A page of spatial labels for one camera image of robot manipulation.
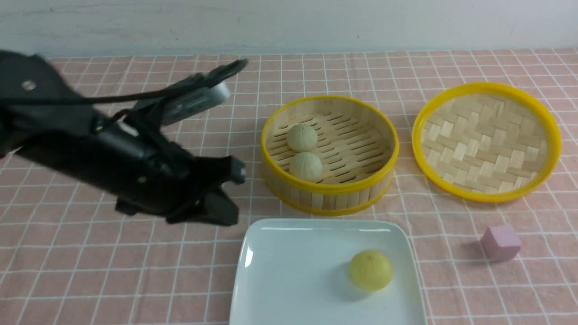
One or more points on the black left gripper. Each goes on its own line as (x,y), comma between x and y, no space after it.
(160,178)

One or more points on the white steamed bun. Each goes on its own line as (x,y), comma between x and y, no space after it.
(306,166)
(302,138)

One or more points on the yellow steamed bun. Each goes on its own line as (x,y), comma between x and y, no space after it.
(370,270)

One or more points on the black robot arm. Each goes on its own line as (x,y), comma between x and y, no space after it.
(48,123)

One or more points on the white square plate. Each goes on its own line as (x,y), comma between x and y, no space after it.
(294,271)

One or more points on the bamboo steamer basket yellow rim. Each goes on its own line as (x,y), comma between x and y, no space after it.
(358,147)

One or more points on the pink checkered tablecloth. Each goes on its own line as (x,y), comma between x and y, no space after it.
(68,259)

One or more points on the woven bamboo steamer lid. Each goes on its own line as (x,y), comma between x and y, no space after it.
(486,142)

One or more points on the pink cube block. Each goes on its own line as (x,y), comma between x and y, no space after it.
(501,243)

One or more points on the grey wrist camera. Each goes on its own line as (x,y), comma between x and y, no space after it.
(170,110)

